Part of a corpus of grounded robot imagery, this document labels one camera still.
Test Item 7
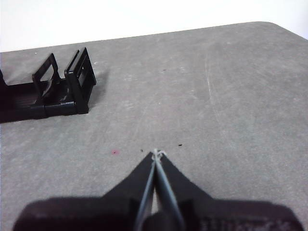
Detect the black plastic plate rack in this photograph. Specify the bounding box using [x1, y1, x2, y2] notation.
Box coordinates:
[0, 47, 97, 124]

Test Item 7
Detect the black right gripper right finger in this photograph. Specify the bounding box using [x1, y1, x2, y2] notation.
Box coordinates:
[156, 150, 304, 231]

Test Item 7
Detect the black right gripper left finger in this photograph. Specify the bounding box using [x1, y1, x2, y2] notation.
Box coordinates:
[12, 150, 156, 231]

